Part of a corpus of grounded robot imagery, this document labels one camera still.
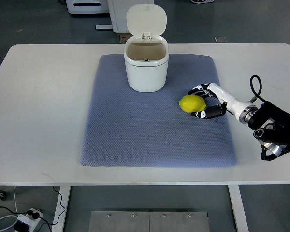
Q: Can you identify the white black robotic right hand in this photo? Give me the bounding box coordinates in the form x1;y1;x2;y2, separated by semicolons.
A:
188;83;258;124

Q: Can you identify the black floor cable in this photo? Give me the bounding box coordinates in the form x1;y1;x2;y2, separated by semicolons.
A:
0;185;66;232

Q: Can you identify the white left table leg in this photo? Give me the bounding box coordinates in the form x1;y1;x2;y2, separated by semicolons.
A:
52;185;71;232

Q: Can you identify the white trash bin open lid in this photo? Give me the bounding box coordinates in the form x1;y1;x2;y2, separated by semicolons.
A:
124;4;169;92

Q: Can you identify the blue grey mesh mat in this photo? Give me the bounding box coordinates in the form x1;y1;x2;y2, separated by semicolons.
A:
80;54;237;168

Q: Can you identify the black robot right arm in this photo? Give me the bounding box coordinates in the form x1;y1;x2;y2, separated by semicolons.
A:
245;101;290;161

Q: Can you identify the white table leg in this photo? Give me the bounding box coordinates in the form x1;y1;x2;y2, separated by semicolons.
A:
52;185;71;232
228;185;249;232

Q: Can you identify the grey metal floor plate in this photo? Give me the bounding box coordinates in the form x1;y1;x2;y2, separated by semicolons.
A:
88;211;210;232

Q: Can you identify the white cabinet in background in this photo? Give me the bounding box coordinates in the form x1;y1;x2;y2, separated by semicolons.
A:
95;0;154;33

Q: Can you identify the white power strip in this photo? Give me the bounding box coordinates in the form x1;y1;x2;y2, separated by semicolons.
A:
13;208;43;232

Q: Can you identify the yellow lemon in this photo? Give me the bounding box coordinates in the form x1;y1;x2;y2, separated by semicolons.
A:
179;95;206;113

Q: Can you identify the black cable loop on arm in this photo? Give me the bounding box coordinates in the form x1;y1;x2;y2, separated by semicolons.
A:
247;74;269;103

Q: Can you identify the white right table leg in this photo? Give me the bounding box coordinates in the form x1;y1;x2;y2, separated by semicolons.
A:
228;185;249;232

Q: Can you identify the white appliance with slot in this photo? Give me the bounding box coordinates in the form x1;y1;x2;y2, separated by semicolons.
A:
66;0;109;14

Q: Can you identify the grey floor socket plate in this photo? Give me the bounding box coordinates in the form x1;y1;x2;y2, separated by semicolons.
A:
214;36;228;44

